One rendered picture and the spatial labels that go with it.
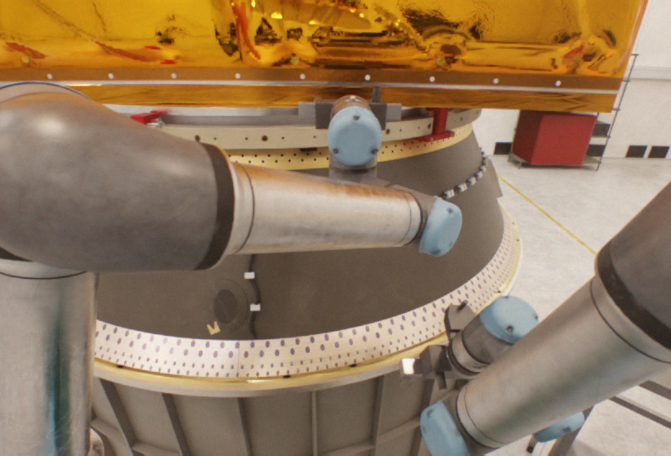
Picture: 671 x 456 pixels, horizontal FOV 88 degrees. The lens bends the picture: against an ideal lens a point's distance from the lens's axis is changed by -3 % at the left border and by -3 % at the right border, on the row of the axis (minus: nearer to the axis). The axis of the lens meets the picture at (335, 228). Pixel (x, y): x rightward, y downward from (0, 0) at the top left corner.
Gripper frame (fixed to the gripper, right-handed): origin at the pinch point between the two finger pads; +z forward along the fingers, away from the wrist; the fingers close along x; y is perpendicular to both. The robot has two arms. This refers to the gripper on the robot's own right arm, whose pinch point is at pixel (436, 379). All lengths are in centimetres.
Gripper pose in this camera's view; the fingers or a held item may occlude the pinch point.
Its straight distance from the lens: 84.7
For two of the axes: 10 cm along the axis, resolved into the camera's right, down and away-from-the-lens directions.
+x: 9.8, 0.8, 1.6
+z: -1.7, 6.3, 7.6
